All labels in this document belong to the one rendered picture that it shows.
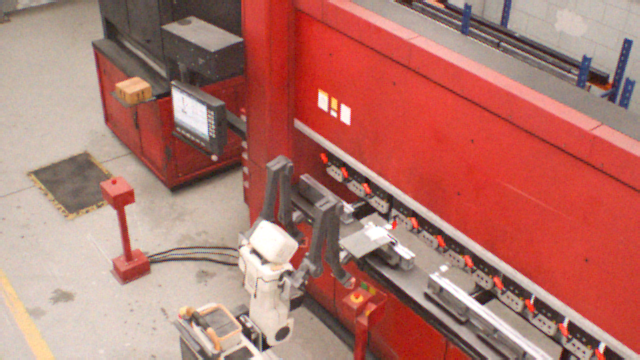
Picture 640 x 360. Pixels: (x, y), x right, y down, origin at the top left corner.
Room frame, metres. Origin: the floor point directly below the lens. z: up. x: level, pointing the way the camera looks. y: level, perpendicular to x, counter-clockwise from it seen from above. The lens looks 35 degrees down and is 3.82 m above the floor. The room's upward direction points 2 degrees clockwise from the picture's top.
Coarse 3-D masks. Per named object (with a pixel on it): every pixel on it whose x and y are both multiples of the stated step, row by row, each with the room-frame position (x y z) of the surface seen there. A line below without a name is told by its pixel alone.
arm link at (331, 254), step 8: (336, 208) 2.95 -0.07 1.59; (328, 216) 2.98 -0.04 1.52; (336, 216) 2.97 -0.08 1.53; (328, 224) 2.98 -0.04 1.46; (336, 224) 2.98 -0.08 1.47; (328, 232) 2.98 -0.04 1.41; (336, 232) 2.98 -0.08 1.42; (328, 240) 2.98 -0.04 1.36; (336, 240) 2.98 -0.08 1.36; (328, 248) 2.98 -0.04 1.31; (336, 248) 2.98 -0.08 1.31; (328, 256) 2.97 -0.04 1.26; (336, 256) 2.97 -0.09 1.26; (328, 264) 2.97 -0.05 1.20
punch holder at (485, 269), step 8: (472, 256) 2.95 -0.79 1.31; (472, 264) 2.94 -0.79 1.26; (480, 264) 2.90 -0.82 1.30; (488, 264) 2.87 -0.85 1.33; (480, 272) 2.89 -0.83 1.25; (488, 272) 2.86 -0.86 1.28; (496, 272) 2.85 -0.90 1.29; (480, 280) 2.88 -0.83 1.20; (488, 280) 2.85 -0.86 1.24; (488, 288) 2.84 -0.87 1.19
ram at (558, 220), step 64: (320, 64) 3.95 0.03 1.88; (384, 64) 3.54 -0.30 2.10; (320, 128) 3.94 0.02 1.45; (384, 128) 3.51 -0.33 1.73; (448, 128) 3.17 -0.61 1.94; (512, 128) 2.88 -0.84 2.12; (448, 192) 3.12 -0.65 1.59; (512, 192) 2.83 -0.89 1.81; (576, 192) 2.59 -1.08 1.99; (512, 256) 2.77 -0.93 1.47; (576, 256) 2.52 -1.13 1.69; (576, 320) 2.46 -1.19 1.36
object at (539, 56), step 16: (400, 0) 6.22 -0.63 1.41; (416, 0) 6.08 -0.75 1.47; (432, 16) 5.80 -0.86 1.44; (448, 16) 5.77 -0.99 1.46; (480, 16) 5.74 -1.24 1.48; (480, 32) 5.46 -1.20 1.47; (496, 32) 5.53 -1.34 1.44; (512, 32) 5.46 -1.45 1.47; (496, 48) 5.22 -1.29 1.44; (512, 48) 5.17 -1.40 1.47; (528, 48) 5.22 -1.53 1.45; (544, 48) 5.18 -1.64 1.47; (528, 64) 5.02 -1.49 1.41; (544, 64) 4.92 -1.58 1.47; (560, 64) 4.92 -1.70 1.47; (576, 64) 4.94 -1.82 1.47; (576, 80) 4.70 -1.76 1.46; (592, 80) 4.82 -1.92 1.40; (608, 80) 4.76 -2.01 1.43
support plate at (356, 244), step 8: (360, 232) 3.50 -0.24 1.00; (344, 240) 3.42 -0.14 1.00; (352, 240) 3.42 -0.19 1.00; (360, 240) 3.43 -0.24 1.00; (368, 240) 3.43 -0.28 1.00; (376, 240) 3.43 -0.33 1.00; (384, 240) 3.43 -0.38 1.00; (352, 248) 3.35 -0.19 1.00; (360, 248) 3.35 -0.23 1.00; (368, 248) 3.36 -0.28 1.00; (360, 256) 3.29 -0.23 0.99
